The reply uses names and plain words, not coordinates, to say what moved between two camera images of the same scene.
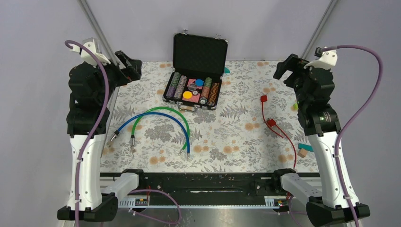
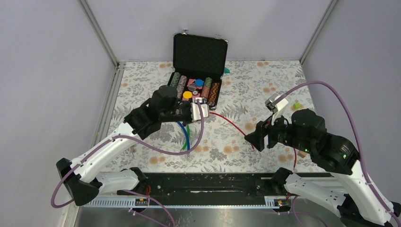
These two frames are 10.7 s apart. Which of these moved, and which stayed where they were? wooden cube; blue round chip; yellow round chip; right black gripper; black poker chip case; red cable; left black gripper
Moved: left black gripper; right black gripper; red cable
Stayed: yellow round chip; wooden cube; blue round chip; black poker chip case
